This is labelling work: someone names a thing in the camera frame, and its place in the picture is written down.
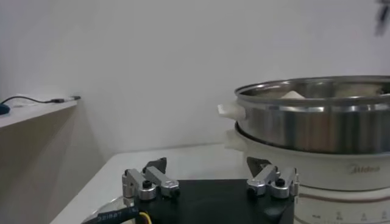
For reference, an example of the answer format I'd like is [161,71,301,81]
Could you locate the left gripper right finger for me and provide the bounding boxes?
[246,156,299,200]

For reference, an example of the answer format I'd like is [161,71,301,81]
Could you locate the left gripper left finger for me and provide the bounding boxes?
[121,156,180,201]

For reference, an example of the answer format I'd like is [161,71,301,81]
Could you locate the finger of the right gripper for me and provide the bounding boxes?
[374,0,390,37]

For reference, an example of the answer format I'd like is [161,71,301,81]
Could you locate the white steamed baozi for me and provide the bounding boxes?
[280,90,307,100]

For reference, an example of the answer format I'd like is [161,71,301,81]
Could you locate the perforated steel steamer basket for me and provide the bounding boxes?
[217,75,390,155]

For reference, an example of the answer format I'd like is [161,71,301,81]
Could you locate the white electric cooker pot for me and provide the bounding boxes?
[224,123,390,224]

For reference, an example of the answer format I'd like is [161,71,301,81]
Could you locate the white side desk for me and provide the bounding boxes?
[0,96,79,130]

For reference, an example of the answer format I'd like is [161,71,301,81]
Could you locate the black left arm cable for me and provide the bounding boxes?
[82,206,153,224]

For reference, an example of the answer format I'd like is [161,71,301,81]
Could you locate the black cable with adapter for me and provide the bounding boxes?
[0,96,82,106]

